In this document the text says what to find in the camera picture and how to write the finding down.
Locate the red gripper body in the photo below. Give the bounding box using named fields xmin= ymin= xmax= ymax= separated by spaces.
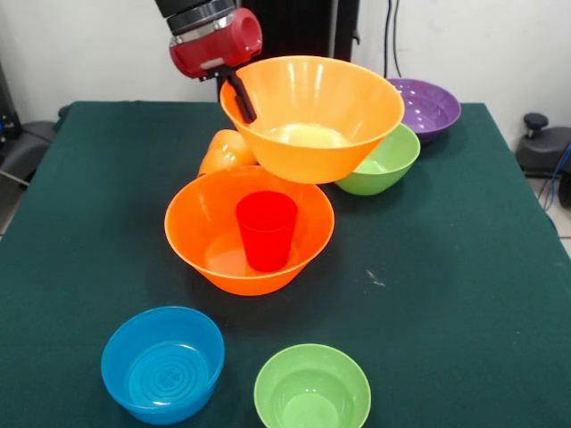
xmin=169 ymin=7 xmax=263 ymax=83

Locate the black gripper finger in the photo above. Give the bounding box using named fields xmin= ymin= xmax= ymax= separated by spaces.
xmin=225 ymin=73 xmax=258 ymax=125

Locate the orange plastic cup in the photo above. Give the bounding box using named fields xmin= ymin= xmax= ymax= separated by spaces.
xmin=197 ymin=128 xmax=259 ymax=178

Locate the large orange plastic bowl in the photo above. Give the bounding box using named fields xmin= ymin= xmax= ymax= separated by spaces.
xmin=219 ymin=55 xmax=406 ymax=185
xmin=163 ymin=165 xmax=336 ymax=297

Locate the red plastic cup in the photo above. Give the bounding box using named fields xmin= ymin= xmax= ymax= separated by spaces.
xmin=235 ymin=191 xmax=299 ymax=273

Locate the medium green plastic bowl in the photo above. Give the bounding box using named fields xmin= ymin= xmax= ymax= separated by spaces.
xmin=334 ymin=122 xmax=421 ymax=196

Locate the small green plastic bowl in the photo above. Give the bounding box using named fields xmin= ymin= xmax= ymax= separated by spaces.
xmin=253 ymin=342 xmax=373 ymax=428

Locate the purple plastic bowl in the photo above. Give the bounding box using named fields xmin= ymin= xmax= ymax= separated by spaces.
xmin=385 ymin=78 xmax=462 ymax=144

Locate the dark green tablecloth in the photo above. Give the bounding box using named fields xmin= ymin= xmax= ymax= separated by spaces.
xmin=0 ymin=100 xmax=571 ymax=428

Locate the black device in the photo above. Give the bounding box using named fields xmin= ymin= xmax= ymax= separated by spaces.
xmin=0 ymin=60 xmax=22 ymax=143

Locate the black round knob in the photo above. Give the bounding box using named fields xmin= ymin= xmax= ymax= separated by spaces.
xmin=523 ymin=112 xmax=550 ymax=139

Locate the dark brown rounded base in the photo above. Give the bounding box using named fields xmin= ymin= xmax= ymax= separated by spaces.
xmin=516 ymin=127 xmax=571 ymax=176

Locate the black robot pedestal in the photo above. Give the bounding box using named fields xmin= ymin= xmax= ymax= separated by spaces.
xmin=213 ymin=0 xmax=361 ymax=103

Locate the black wall cable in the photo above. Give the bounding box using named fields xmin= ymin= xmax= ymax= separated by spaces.
xmin=384 ymin=0 xmax=403 ymax=80

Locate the blue cable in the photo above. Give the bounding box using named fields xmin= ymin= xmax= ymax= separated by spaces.
xmin=538 ymin=141 xmax=571 ymax=211

